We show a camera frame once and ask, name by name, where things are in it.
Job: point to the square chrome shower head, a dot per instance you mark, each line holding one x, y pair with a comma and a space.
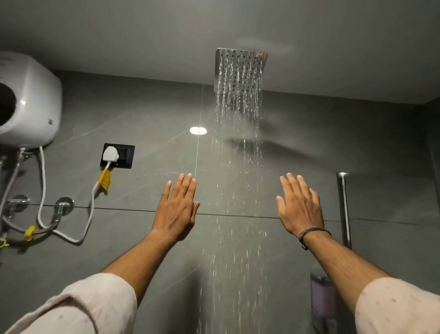
237, 67

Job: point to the person's right forearm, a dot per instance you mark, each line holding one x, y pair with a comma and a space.
340, 265

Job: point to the person's left middle finger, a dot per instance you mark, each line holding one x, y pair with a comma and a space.
185, 188

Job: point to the white right shirt sleeve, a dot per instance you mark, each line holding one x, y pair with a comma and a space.
398, 306

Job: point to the person's left little finger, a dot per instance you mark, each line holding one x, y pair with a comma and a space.
166, 192

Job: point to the person's right hand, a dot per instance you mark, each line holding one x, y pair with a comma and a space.
302, 213

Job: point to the person's left forearm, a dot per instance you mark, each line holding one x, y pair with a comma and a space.
141, 261

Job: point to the white left shirt sleeve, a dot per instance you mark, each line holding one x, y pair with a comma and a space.
86, 306

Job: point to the person's left thumb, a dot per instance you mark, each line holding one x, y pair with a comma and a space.
196, 211

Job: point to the wall soap dispenser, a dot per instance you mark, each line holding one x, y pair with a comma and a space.
323, 299

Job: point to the white shirt sleeve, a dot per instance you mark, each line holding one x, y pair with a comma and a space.
86, 306
398, 306

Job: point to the person's left hand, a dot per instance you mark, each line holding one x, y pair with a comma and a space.
175, 215

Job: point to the person's right middle finger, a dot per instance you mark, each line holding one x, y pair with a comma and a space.
295, 185

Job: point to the chrome angle valve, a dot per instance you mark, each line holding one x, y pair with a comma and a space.
19, 203
64, 205

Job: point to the white power plug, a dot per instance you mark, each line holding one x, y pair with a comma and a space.
110, 154

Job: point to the falling shower water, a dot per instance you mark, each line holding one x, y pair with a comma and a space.
237, 113

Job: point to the chrome vertical wall profile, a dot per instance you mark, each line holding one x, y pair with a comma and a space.
343, 213

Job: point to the black wall socket plate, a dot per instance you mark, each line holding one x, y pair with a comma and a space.
126, 156

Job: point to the person's right thumb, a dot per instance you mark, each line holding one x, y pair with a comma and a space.
281, 208

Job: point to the white water heater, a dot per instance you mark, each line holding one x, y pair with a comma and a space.
34, 103

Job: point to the person's right little finger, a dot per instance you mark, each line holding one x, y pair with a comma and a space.
314, 199

